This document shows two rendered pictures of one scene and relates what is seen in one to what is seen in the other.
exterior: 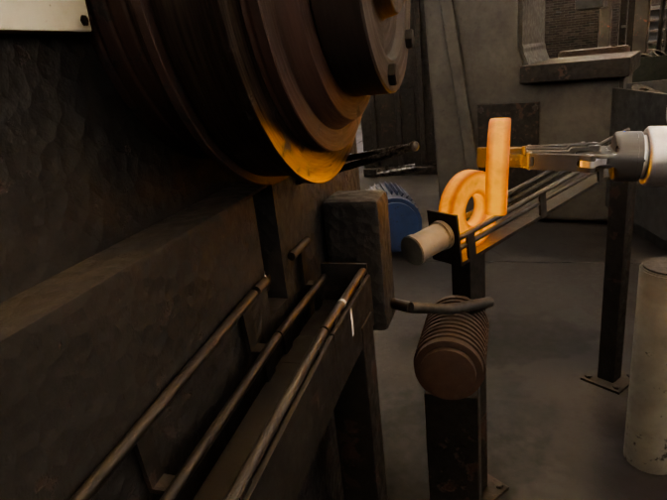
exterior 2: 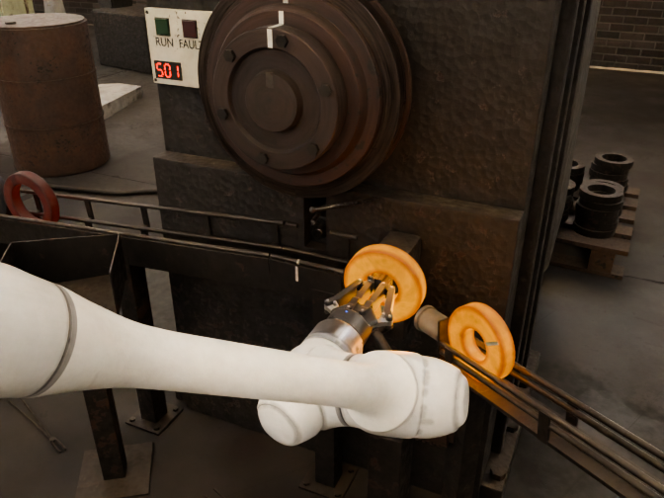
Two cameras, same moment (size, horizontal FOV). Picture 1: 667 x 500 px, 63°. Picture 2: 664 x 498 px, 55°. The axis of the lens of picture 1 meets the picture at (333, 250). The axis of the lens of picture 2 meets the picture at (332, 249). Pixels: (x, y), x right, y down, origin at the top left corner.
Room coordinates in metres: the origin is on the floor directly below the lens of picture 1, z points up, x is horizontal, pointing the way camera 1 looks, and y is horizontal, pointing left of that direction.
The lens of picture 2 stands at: (0.87, -1.32, 1.45)
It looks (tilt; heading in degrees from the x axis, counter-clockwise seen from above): 28 degrees down; 95
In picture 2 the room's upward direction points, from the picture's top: straight up
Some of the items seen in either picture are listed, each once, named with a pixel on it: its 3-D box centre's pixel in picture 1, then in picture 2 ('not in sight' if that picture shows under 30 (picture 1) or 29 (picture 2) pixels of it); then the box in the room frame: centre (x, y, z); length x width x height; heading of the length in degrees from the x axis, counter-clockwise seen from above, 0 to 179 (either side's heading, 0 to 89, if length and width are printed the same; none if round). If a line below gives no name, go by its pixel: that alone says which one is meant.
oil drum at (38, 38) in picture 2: not in sight; (49, 93); (-1.24, 2.44, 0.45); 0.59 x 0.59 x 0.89
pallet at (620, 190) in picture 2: not in sight; (512, 181); (1.51, 1.81, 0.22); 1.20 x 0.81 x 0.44; 159
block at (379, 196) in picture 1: (358, 260); (397, 286); (0.90, -0.04, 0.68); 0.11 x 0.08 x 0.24; 71
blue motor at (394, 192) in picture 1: (387, 214); not in sight; (2.94, -0.32, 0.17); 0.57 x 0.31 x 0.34; 1
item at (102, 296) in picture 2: not in sight; (85, 375); (0.10, -0.05, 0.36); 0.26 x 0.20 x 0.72; 16
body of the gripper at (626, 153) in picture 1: (606, 156); (351, 323); (0.82, -0.43, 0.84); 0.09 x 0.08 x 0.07; 71
